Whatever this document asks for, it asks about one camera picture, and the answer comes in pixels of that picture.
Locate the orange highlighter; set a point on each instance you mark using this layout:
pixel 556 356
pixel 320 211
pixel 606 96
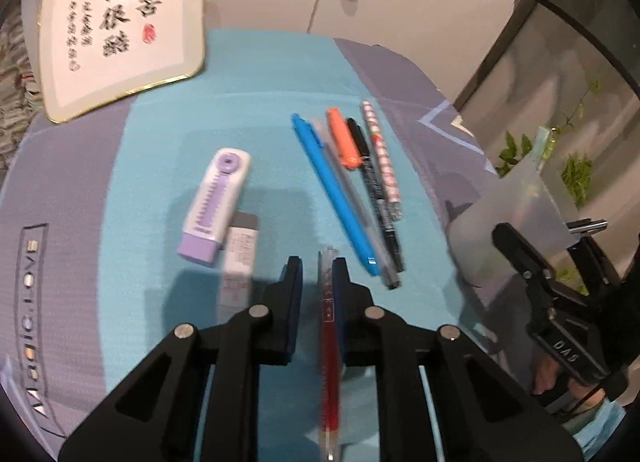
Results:
pixel 344 144

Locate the translucent white pen holder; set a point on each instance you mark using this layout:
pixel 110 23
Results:
pixel 505 222

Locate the white cabinet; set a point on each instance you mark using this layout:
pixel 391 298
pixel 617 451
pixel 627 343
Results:
pixel 410 17

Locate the green leafy plant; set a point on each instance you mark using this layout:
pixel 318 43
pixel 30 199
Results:
pixel 575 172

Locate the stack of papers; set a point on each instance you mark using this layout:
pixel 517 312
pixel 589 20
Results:
pixel 15 92

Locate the pink checked pen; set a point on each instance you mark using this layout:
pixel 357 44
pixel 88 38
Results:
pixel 384 162

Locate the blue pen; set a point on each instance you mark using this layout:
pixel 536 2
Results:
pixel 335 197

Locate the white eraser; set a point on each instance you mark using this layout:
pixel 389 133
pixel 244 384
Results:
pixel 240 262

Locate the red pen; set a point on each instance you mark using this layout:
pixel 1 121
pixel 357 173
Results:
pixel 328 367

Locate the frosted clear pen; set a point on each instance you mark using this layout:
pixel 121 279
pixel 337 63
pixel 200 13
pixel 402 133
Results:
pixel 372 242

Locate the black pen with silver clip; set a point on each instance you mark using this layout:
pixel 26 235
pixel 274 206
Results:
pixel 586 226

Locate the purple correction tape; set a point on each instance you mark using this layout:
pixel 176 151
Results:
pixel 215 204

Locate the white calligraphy board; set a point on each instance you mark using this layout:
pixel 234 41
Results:
pixel 120 27

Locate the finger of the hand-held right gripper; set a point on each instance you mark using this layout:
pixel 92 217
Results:
pixel 525 257
pixel 602 267

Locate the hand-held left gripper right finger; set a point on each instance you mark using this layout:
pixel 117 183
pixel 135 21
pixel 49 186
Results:
pixel 340 302

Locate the green cartoon ruler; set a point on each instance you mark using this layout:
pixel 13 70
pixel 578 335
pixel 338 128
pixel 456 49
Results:
pixel 544 144

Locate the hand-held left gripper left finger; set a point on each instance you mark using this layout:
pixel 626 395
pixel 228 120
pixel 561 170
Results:
pixel 294 302

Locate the person's right hand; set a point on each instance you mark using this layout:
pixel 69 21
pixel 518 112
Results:
pixel 546 374

